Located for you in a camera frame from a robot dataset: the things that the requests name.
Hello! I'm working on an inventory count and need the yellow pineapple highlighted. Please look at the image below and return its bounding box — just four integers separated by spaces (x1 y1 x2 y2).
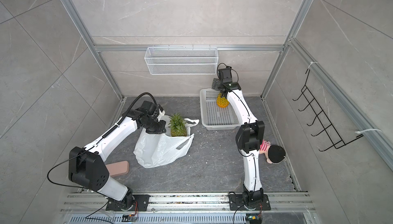
216 93 229 108

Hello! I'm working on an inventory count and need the green-yellow pineapple front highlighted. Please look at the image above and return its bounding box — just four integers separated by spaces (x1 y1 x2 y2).
169 113 187 137

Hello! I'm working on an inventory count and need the white plastic bag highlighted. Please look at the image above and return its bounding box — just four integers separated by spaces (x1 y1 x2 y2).
134 112 199 168

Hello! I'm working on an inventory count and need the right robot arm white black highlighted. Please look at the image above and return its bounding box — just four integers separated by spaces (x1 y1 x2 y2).
212 78 265 206

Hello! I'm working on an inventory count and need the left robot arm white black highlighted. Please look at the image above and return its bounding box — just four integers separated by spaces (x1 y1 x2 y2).
69 101 166 204

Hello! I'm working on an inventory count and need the white perforated plastic tray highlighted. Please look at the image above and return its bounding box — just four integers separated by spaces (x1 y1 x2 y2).
200 89 242 131

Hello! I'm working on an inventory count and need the pink rectangular block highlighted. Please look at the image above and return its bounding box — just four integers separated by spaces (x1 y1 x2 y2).
106 161 130 177

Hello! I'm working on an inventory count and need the pink striped doll black hair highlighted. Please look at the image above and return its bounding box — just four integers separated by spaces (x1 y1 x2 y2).
260 140 287 164

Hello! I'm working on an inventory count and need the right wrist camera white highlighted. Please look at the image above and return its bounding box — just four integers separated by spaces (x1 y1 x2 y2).
218 66 233 83

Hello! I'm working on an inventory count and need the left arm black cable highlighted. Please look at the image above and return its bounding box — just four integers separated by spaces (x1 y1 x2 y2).
46 91 158 191

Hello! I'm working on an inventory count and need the white wire mesh wall basket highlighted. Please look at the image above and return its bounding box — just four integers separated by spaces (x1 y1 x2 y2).
144 47 219 75

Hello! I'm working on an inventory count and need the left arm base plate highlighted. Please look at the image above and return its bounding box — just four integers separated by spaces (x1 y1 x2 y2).
105 194 150 211

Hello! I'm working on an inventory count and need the black wire hook rack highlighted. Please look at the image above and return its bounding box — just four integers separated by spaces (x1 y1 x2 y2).
292 70 364 152

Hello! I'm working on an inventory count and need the aluminium mounting rail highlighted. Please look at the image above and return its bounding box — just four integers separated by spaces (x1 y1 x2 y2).
56 192 321 224

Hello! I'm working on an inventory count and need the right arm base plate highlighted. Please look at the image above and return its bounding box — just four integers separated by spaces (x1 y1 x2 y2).
228 192 271 211

